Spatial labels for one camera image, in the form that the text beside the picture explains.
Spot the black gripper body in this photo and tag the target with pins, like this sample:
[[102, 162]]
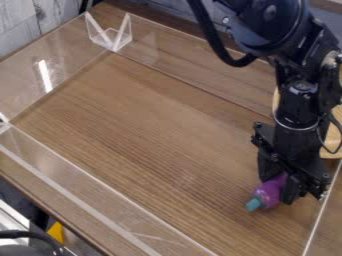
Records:
[[310, 168]]

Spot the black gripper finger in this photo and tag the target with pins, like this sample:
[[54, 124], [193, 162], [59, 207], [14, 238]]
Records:
[[294, 189], [269, 165]]

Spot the purple toy eggplant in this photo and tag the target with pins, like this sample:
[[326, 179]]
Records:
[[266, 196]]

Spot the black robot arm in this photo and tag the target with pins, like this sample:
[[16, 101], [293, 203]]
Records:
[[278, 30]]

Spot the brown wooden bowl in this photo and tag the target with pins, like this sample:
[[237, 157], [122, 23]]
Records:
[[305, 133]]

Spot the clear acrylic tray walls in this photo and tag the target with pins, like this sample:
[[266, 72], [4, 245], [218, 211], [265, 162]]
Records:
[[128, 143]]

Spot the yellow and black device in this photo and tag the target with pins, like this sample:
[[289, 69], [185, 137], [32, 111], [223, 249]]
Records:
[[52, 241]]

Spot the clear acrylic corner bracket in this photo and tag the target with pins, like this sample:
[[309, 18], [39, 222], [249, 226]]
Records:
[[112, 39]]

